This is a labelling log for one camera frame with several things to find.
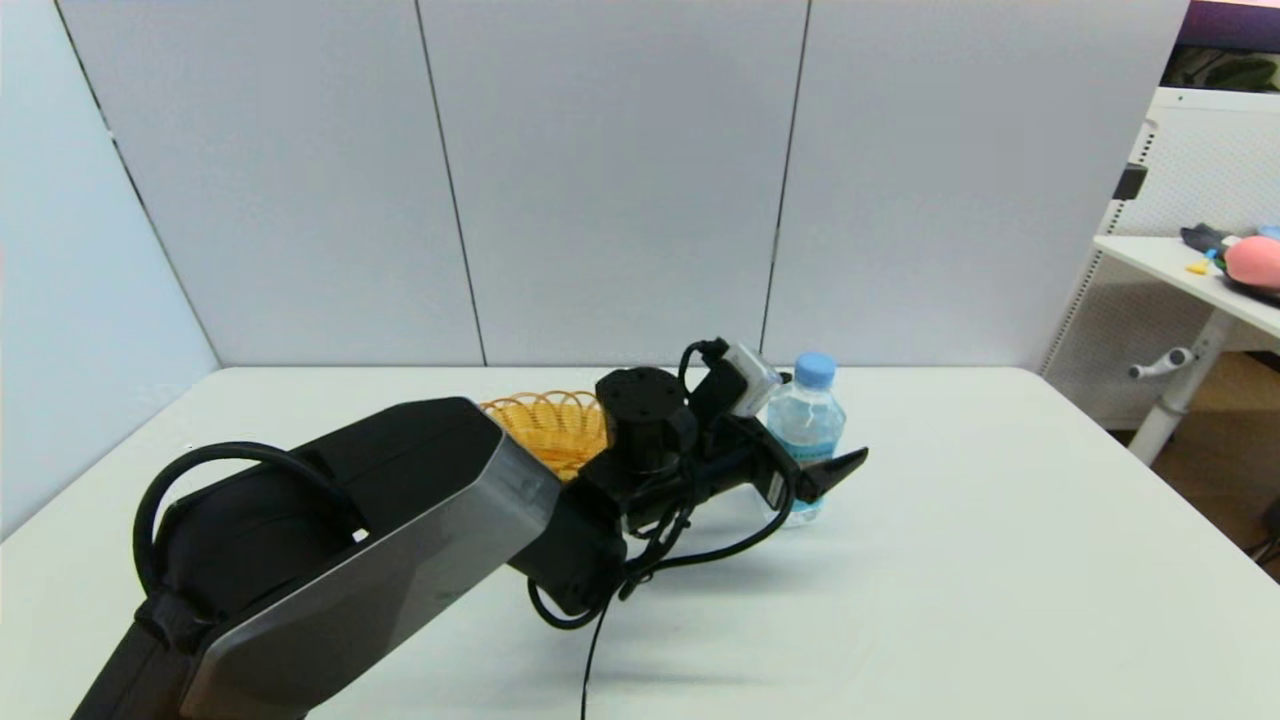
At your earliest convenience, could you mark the clear soda water bottle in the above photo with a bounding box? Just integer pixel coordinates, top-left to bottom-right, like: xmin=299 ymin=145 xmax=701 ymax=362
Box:
xmin=765 ymin=352 xmax=848 ymax=527

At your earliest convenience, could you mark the yellow woven plastic basket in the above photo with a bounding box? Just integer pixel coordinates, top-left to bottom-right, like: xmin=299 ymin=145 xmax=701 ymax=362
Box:
xmin=480 ymin=390 xmax=609 ymax=482

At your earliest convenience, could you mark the white side desk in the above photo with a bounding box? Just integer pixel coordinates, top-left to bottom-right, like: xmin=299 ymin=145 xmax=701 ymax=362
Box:
xmin=1093 ymin=235 xmax=1280 ymax=466

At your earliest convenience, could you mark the black object on desk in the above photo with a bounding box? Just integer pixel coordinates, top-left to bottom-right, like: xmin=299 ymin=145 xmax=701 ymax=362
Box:
xmin=1180 ymin=224 xmax=1241 ymax=257

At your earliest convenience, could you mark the pink plush toy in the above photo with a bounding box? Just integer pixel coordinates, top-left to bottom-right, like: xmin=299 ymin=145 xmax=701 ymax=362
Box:
xmin=1225 ymin=236 xmax=1280 ymax=293

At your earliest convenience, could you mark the white pegboard panel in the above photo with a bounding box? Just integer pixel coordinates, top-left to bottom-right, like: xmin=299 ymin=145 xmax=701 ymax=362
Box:
xmin=1040 ymin=88 xmax=1280 ymax=431

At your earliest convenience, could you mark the green plant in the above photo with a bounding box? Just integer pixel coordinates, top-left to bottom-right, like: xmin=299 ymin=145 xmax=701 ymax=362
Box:
xmin=1165 ymin=45 xmax=1280 ymax=93

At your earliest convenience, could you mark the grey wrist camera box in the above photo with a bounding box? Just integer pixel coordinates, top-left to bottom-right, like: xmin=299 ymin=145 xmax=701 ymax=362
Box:
xmin=722 ymin=343 xmax=783 ymax=419

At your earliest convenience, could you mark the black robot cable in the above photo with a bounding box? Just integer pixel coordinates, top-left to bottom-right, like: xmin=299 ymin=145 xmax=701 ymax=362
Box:
xmin=527 ymin=338 xmax=801 ymax=720

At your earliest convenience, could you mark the grey desk crank handle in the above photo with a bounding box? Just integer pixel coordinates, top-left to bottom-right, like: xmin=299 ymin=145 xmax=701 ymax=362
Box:
xmin=1130 ymin=347 xmax=1197 ymax=382

